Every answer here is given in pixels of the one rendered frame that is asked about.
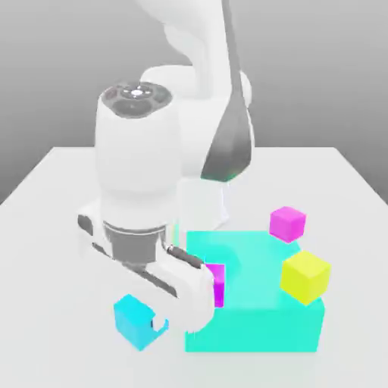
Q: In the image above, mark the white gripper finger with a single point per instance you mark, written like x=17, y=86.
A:
x=163, y=322

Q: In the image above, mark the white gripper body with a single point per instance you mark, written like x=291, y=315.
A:
x=188, y=291

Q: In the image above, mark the small cyan cube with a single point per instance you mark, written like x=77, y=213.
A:
x=133, y=321

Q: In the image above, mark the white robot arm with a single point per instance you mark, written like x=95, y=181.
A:
x=136, y=157

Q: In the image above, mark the small magenta cube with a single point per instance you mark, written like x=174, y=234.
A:
x=286, y=225
x=219, y=291

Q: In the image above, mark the small yellow cube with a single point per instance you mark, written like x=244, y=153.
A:
x=304, y=277

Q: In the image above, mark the large teal box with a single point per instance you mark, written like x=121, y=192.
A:
x=257, y=330

